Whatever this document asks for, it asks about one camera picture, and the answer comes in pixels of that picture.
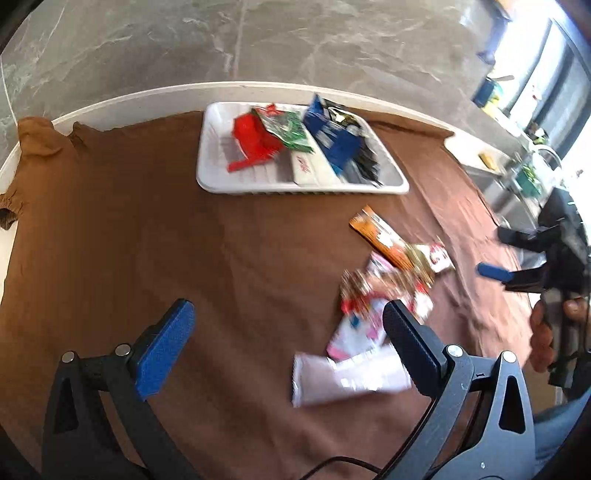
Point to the white pink long packet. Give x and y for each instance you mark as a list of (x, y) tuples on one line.
[(319, 380)]

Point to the black snack packet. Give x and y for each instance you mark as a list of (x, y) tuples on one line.
[(365, 166)]

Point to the clutter on side counter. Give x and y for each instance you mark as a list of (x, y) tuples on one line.
[(521, 180)]

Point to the green white snack packet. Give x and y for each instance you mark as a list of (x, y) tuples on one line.
[(285, 126)]

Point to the red snack packet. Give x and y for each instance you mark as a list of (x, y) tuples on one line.
[(258, 145)]

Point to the red white strawberry packet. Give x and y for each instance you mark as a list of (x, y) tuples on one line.
[(380, 280)]

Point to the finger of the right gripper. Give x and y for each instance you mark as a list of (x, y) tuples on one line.
[(534, 280), (537, 241)]

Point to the pale green long snack packet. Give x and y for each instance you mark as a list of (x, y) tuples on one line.
[(312, 169)]

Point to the brown tablecloth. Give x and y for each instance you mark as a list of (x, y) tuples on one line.
[(226, 403)]

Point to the gold brown snack packet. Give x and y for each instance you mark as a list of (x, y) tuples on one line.
[(429, 260)]

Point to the white plastic tray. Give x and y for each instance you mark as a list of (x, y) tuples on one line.
[(218, 149)]

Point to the dark blue snack packet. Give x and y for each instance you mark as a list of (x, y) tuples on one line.
[(337, 143)]

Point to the orange long snack packet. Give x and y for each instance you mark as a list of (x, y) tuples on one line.
[(382, 237)]

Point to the grey blue sleeve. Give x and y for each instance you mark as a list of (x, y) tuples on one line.
[(552, 426)]

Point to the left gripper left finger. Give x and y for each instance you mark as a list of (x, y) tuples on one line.
[(98, 423)]

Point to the pink white candy packet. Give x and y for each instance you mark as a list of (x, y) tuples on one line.
[(358, 332)]

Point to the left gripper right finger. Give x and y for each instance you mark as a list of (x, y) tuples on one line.
[(479, 424)]

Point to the person right hand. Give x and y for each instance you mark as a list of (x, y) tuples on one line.
[(542, 351)]

